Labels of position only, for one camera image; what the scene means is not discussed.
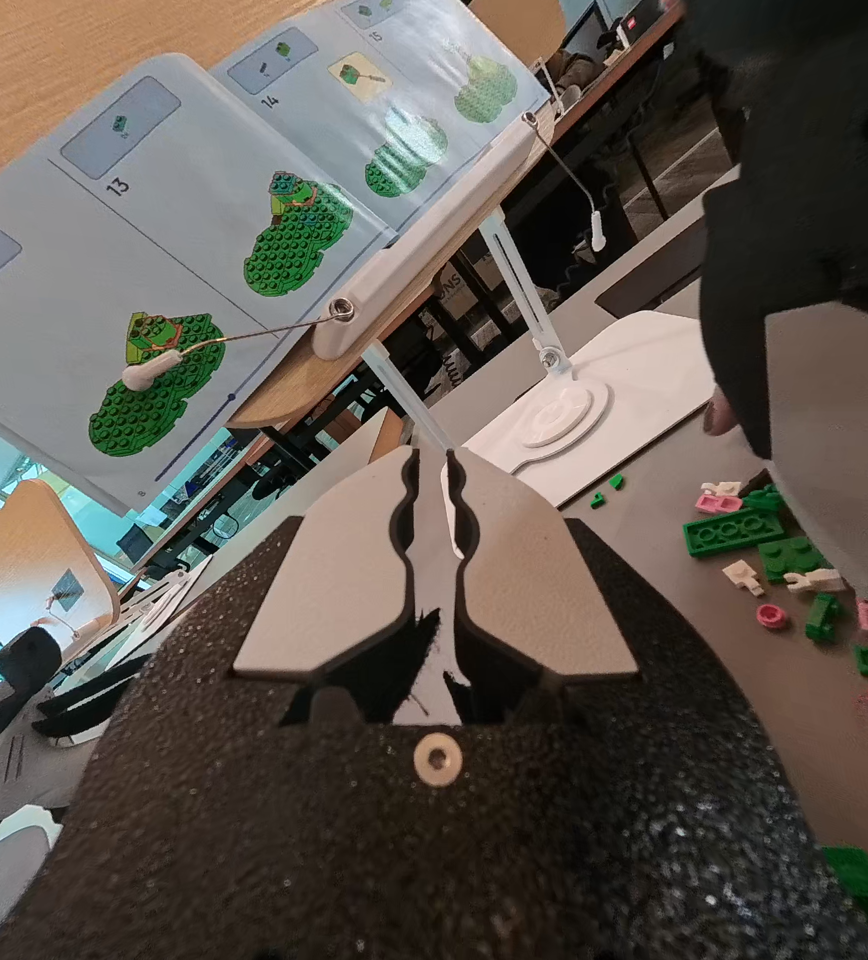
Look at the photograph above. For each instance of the spare hand-held gripper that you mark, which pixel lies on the spare hand-held gripper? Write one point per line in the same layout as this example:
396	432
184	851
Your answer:
6	862
21	765

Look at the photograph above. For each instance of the open instruction booklet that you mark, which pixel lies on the open instruction booklet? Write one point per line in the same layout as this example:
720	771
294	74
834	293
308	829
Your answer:
179	187

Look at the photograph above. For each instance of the pile of green lego bricks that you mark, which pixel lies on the pile of green lego bricks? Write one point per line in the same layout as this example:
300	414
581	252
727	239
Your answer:
733	531

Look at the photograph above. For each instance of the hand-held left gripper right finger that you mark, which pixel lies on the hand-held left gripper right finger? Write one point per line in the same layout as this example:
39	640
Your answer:
539	585

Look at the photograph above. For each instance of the dark office desk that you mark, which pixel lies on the dark office desk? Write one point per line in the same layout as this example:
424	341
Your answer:
613	75

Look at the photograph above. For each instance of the green flat lego plate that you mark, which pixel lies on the green flat lego plate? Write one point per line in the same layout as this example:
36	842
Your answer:
857	870

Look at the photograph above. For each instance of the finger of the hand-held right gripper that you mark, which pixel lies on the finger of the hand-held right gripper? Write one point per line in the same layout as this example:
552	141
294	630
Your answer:
816	450

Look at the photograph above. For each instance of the white stand base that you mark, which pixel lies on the white stand base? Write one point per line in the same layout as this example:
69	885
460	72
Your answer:
628	375

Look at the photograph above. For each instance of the person's right hand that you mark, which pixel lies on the person's right hand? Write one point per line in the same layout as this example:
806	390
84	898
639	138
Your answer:
720	416

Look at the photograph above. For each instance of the white book stand frame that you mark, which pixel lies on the white book stand frame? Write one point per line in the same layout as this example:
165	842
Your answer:
419	255

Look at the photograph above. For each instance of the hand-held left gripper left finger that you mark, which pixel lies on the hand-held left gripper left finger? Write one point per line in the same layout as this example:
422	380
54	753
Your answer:
329	585

